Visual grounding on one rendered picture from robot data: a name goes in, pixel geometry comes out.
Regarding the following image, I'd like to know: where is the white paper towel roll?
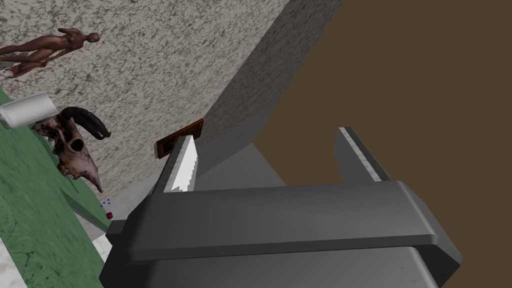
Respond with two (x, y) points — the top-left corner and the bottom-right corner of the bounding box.
(0, 92), (59, 130)

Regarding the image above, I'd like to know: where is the horned animal skull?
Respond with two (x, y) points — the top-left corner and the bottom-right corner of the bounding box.
(31, 106), (112, 195)

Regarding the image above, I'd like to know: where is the brown wooden framed picture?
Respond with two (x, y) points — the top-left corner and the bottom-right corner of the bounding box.
(155, 118), (205, 160)

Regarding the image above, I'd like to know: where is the brown human figure statue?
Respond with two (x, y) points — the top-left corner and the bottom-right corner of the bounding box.
(0, 27), (101, 79)

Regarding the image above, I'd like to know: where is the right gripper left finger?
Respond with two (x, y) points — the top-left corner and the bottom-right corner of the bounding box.
(152, 135), (199, 196)

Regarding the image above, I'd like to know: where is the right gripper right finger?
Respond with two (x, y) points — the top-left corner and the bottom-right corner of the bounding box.
(333, 126), (392, 185)

